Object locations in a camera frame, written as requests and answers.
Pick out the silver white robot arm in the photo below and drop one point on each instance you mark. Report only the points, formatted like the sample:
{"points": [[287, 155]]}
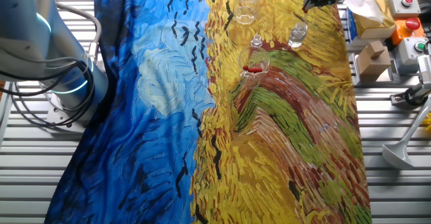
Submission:
{"points": [[33, 32]]}

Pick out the small clear glass bottle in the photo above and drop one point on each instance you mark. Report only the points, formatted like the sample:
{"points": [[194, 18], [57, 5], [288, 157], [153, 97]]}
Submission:
{"points": [[298, 35]]}

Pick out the blue plastic packet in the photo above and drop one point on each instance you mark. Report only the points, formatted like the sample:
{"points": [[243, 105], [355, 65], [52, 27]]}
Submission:
{"points": [[351, 27]]}

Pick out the empty clear glass beaker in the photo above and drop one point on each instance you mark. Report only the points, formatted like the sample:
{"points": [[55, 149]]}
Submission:
{"points": [[246, 13]]}

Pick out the clear glass bottle stopper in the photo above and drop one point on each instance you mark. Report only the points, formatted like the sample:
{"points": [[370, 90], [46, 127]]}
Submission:
{"points": [[256, 41]]}

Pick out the yellow tissue pack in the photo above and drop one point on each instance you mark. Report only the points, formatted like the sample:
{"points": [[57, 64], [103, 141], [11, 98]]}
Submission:
{"points": [[373, 22]]}

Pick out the glass beaker holding droppers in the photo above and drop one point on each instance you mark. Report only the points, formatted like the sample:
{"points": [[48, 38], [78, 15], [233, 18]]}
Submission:
{"points": [[254, 57]]}

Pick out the small cardboard box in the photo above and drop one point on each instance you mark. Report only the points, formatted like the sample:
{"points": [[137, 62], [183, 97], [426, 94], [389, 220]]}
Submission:
{"points": [[375, 49]]}

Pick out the large cardboard box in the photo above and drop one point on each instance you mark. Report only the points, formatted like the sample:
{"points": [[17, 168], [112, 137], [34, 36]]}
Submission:
{"points": [[370, 67]]}

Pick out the grey box red button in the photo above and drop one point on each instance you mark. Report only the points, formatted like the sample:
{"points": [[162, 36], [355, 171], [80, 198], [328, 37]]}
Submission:
{"points": [[399, 5]]}

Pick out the orange box red button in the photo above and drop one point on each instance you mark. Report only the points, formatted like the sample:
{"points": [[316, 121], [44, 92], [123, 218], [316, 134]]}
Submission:
{"points": [[405, 32]]}

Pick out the grey box green button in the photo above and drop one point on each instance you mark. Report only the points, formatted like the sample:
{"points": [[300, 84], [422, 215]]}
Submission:
{"points": [[405, 54]]}

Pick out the silver digital scale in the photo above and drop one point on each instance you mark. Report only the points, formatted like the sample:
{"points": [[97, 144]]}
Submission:
{"points": [[395, 77]]}

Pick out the yellow plastic item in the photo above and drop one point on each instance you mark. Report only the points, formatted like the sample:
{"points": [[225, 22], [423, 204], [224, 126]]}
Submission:
{"points": [[427, 121]]}

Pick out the Van Gogh print tablecloth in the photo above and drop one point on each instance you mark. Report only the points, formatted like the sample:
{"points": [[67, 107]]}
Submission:
{"points": [[168, 133]]}

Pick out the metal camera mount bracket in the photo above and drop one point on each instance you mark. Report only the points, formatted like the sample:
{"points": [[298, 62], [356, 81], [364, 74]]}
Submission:
{"points": [[409, 96]]}

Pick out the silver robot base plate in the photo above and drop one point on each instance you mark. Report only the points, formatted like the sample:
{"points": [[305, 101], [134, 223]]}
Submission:
{"points": [[60, 119]]}

